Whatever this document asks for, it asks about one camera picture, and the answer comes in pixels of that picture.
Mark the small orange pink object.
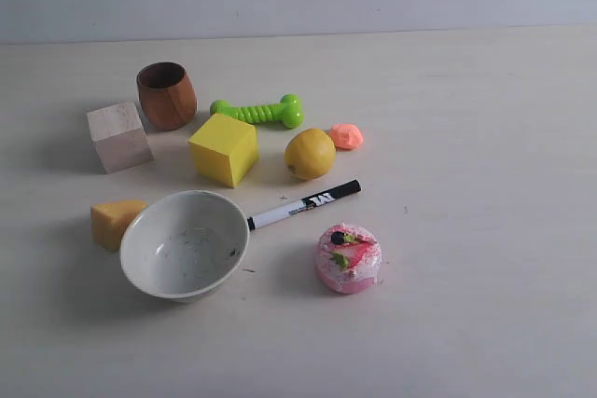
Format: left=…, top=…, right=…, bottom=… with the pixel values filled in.
left=328, top=124, right=364, bottom=150

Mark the yellow lemon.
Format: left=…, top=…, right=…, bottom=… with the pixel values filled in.
left=285, top=128, right=336, bottom=181

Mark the black white marker pen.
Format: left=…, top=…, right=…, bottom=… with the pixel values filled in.
left=247, top=179, right=361, bottom=231

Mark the green toy dog bone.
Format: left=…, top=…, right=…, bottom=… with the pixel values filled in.
left=210, top=94, right=304, bottom=129

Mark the yellow cube block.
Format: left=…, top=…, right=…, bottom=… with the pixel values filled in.
left=188, top=114, right=259, bottom=188

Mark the pink toy cake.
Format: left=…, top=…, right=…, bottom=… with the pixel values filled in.
left=315, top=223, right=382, bottom=295

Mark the white ceramic bowl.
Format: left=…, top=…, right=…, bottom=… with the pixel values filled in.
left=119, top=190, right=250, bottom=303

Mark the brown wooden cup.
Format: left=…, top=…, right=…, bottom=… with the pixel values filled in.
left=136, top=62, right=198, bottom=131

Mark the light wooden cube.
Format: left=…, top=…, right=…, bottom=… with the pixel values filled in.
left=86, top=102, right=153, bottom=173

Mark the yellow cheese wedge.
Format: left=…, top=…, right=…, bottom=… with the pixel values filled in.
left=90, top=199, right=147, bottom=252

